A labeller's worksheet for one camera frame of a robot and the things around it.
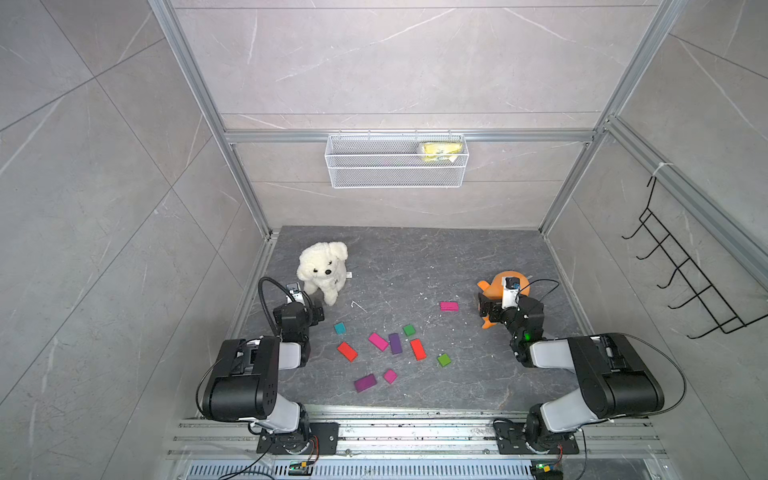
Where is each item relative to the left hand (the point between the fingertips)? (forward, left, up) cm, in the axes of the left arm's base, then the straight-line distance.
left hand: (300, 297), depth 94 cm
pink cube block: (-24, -28, -6) cm, 37 cm away
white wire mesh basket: (+39, -32, +23) cm, 56 cm away
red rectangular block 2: (-16, -37, -5) cm, 40 cm away
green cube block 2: (-20, -44, -6) cm, 49 cm away
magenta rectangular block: (-2, -49, -6) cm, 49 cm away
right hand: (-1, -63, +1) cm, 63 cm away
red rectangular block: (-16, -16, -6) cm, 23 cm away
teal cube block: (-8, -13, -6) cm, 16 cm away
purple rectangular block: (-14, -30, -6) cm, 33 cm away
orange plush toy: (+2, -63, -2) cm, 63 cm away
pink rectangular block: (-12, -24, -6) cm, 27 cm away
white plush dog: (+4, -9, +11) cm, 15 cm away
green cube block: (-10, -34, -6) cm, 36 cm away
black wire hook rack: (-25, -95, +28) cm, 102 cm away
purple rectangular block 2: (-25, -21, -5) cm, 33 cm away
